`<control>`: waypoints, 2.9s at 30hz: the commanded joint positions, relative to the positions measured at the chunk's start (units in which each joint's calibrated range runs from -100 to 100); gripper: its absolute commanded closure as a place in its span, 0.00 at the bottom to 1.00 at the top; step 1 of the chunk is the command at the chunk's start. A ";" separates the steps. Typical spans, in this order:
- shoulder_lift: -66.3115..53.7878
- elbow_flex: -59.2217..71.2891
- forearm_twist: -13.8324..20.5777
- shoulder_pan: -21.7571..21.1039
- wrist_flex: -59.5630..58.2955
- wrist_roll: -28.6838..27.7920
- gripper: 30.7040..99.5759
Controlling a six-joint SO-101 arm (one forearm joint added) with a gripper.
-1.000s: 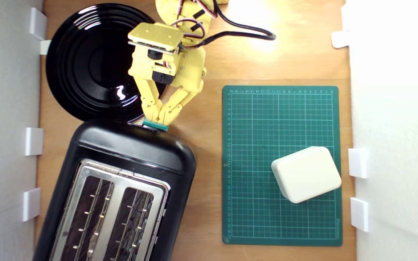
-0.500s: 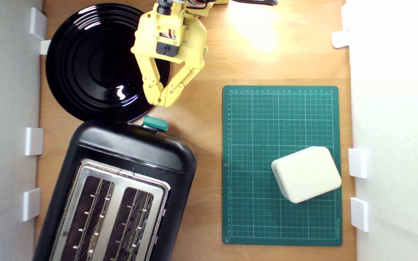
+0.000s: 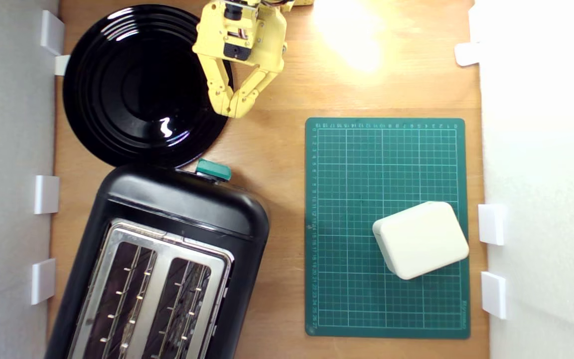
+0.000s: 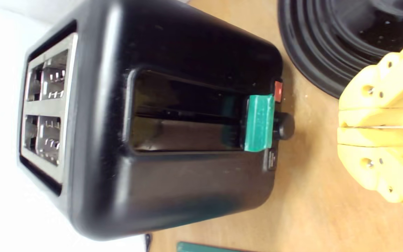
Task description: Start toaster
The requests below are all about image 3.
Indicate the green toaster lever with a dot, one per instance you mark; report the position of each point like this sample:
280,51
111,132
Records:
214,169

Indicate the black two-slot toaster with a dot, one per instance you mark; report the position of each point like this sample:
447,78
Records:
187,204

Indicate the black round plate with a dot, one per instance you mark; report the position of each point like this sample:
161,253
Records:
137,89

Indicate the green cutting mat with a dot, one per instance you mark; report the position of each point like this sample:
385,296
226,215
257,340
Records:
357,169

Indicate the white block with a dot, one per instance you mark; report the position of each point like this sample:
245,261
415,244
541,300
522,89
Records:
420,240

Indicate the white wall clip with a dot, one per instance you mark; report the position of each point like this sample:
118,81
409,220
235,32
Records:
494,295
62,65
467,54
492,224
53,32
43,280
47,194

